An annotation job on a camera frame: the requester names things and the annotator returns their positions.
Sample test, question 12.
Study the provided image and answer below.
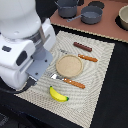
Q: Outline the beige bowl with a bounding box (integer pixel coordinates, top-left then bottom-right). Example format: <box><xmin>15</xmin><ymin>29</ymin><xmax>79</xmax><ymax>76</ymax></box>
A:
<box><xmin>119</xmin><ymin>5</ymin><xmax>128</xmax><ymax>30</ymax></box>

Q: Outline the fork with wooden handle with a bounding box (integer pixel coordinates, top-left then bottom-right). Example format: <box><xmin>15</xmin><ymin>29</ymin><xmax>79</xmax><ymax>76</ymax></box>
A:
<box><xmin>50</xmin><ymin>74</ymin><xmax>85</xmax><ymax>89</ymax></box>

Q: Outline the brown toy chocolate bar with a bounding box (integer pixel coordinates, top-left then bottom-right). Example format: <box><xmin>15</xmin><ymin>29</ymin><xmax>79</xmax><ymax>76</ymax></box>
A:
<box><xmin>73</xmin><ymin>42</ymin><xmax>92</xmax><ymax>52</ymax></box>

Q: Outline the knife with wooden handle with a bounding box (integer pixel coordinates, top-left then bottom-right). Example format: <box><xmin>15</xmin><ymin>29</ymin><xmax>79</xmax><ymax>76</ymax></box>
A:
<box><xmin>59</xmin><ymin>49</ymin><xmax>98</xmax><ymax>62</ymax></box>

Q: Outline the round wooden plate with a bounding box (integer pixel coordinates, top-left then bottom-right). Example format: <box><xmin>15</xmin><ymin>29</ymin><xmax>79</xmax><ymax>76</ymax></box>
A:
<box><xmin>56</xmin><ymin>55</ymin><xmax>83</xmax><ymax>78</ymax></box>

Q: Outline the dark grey tall pot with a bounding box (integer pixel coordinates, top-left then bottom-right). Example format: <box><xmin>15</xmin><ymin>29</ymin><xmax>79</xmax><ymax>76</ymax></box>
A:
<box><xmin>56</xmin><ymin>0</ymin><xmax>79</xmax><ymax>18</ymax></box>

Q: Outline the yellow toy banana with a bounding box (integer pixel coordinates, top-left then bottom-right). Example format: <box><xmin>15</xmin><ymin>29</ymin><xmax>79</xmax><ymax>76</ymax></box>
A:
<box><xmin>50</xmin><ymin>87</ymin><xmax>69</xmax><ymax>102</ymax></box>

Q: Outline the beige woven placemat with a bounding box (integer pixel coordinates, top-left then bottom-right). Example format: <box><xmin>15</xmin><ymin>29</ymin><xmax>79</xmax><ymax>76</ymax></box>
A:
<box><xmin>17</xmin><ymin>31</ymin><xmax>115</xmax><ymax>128</ymax></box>

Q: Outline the black round lid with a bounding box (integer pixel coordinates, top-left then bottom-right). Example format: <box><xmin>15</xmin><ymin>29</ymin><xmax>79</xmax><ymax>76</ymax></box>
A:
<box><xmin>88</xmin><ymin>1</ymin><xmax>104</xmax><ymax>9</ymax></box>

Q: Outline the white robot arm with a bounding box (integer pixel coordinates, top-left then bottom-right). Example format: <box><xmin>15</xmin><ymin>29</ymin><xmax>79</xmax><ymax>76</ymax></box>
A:
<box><xmin>0</xmin><ymin>0</ymin><xmax>56</xmax><ymax>90</ymax></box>

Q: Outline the grey pot with handle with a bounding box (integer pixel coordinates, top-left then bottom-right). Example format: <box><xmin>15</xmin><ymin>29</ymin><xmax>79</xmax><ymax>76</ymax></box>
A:
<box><xmin>68</xmin><ymin>6</ymin><xmax>103</xmax><ymax>25</ymax></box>

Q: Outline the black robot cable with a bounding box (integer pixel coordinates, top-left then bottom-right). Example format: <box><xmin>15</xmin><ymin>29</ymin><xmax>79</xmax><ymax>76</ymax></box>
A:
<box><xmin>0</xmin><ymin>79</ymin><xmax>37</xmax><ymax>95</ymax></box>

